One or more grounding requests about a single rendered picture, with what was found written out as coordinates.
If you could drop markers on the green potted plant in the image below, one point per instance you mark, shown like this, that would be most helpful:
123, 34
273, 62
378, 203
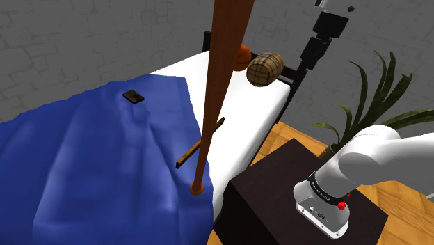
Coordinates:
386, 101

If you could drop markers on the tan plaid bolster pillow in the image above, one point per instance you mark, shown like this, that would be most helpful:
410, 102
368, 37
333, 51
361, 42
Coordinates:
264, 69

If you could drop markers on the brown wooden baseball bat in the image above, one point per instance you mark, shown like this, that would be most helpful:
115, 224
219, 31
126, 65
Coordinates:
223, 51

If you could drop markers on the blue blanket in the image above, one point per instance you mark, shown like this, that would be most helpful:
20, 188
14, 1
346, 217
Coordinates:
84, 163

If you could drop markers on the thin brown yellow stick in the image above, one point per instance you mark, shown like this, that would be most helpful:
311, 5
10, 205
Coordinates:
188, 155

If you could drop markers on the orange basketball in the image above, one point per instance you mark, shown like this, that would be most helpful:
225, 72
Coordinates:
242, 59

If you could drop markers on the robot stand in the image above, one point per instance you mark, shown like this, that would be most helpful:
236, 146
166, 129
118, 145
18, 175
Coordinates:
271, 190

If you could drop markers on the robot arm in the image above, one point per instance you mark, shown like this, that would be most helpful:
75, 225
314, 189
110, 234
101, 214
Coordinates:
369, 159

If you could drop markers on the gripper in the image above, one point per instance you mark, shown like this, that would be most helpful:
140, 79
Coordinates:
330, 25

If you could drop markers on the small dark brown flat object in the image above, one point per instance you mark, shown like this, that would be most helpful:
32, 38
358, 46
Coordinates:
133, 96

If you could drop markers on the white bed with black frame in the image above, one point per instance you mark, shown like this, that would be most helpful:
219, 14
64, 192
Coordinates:
251, 101

